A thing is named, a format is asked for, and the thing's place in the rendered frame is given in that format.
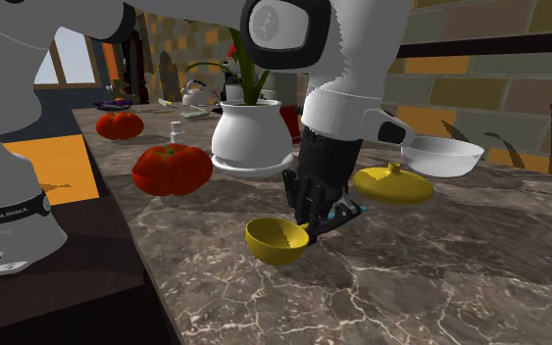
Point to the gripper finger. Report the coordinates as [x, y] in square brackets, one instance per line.
[335, 212]
[302, 193]

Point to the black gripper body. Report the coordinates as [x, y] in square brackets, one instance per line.
[328, 157]

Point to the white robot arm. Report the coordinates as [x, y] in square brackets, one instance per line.
[12, 119]

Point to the red and white canister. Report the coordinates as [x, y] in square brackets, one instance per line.
[291, 122]

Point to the yellow lid with knob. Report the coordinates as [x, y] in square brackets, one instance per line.
[392, 187]

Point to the white pot with green plant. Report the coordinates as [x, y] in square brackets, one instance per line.
[251, 136]

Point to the white bowl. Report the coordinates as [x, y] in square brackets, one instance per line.
[440, 160]

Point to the large red tomato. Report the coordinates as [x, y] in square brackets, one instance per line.
[172, 169]

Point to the white salt shaker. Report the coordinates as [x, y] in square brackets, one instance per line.
[177, 133]

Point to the white kettle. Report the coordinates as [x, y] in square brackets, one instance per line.
[194, 97]

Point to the small red tomato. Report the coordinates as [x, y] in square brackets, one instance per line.
[119, 125]

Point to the purple plate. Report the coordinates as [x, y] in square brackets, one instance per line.
[113, 104]

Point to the dark robot stand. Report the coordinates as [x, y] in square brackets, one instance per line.
[65, 267]

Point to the dark wall shelf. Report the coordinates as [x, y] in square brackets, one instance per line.
[490, 44]

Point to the window with wooden frame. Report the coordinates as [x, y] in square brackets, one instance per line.
[72, 59]

